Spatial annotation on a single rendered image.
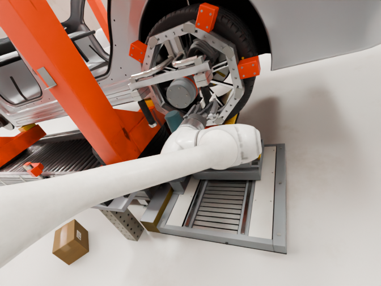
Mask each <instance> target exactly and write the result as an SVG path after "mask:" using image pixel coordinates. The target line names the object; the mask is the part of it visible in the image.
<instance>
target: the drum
mask: <svg viewBox="0 0 381 286"><path fill-rule="evenodd" d="M194 75H195V74H191V75H188V76H185V77H180V78H176V79H174V80H173V81H172V82H171V84H170V86H169V88H168V89H167V92H166V95H167V99H168V101H169V102H170V103H171V104H172V105H173V106H174V107H176V108H186V107H188V106H189V104H191V103H192V102H193V101H194V99H195V98H196V96H197V95H198V93H199V92H200V87H197V85H196V83H195V80H194Z"/></svg>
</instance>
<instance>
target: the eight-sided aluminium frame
mask: <svg viewBox="0 0 381 286"><path fill-rule="evenodd" d="M187 33H191V34H192V35H194V36H195V37H197V38H199V39H200V40H205V41H206V42H207V43H208V44H209V45H211V46H212V47H214V48H215V49H217V50H219V51H220V52H222V53H224V54H225V55H226V59H227V63H228V68H229V71H230V75H231V79H232V84H233V87H234V93H233V94H232V96H231V97H230V99H229V100H228V102H227V103H226V105H225V106H224V107H223V109H222V110H221V112H220V113H219V114H218V115H219V116H218V117H217V118H216V119H213V120H211V119H209V120H208V121H207V122H206V126H210V125H219V124H222V123H223V122H224V121H225V119H226V117H228V115H229V113H230V112H231V111H232V109H233V108H234V107H235V105H236V104H237V102H238V101H239V100H240V99H241V97H242V96H243V94H244V91H245V87H244V82H243V79H240V76H239V71H238V63H239V59H238V54H237V50H236V45H235V44H233V43H232V42H231V41H228V40H227V39H225V38H224V37H222V36H220V35H219V34H217V33H215V32H214V31H210V32H209V33H208V32H205V31H203V30H201V29H199V28H196V21H195V20H191V21H187V22H185V23H183V24H181V25H179V26H176V27H174V28H171V29H168V30H166V31H163V32H161V33H158V34H156V35H154V36H152V37H150V38H149V42H148V45H147V49H146V54H145V58H144V61H143V65H142V70H141V72H144V71H147V70H149V69H152V68H153V67H154V63H155V59H156V56H157V53H158V49H159V46H160V43H163V42H164V41H166V40H171V39H174V37H177V36H182V35H185V34H187ZM148 87H149V89H150V91H151V93H149V96H150V98H151V100H152V101H153V104H154V107H155V108H156V110H157V111H159V112H160V113H162V114H164V115H166V114H167V113H169V112H171V111H174V110H177V109H175V108H173V107H172V106H170V105H169V104H167V103H165V102H164V99H163V97H162V95H161V93H160V91H159V89H158V86H157V84H154V85H150V86H148ZM177 111H179V110H177ZM179 113H180V116H181V118H182V120H184V118H183V117H184V116H185V114H184V113H182V112H180V111H179Z"/></svg>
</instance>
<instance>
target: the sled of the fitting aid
mask: <svg viewBox="0 0 381 286"><path fill-rule="evenodd" d="M261 147H262V152H261V154H260V155H259V157H258V158H256V159H255V160H253V161H252V165H251V167H249V168H226V169H223V170H216V169H212V168H210V169H206V170H202V171H199V172H197V173H194V174H193V176H194V179H216V180H261V171H262V165H263V155H264V142H263V139H261Z"/></svg>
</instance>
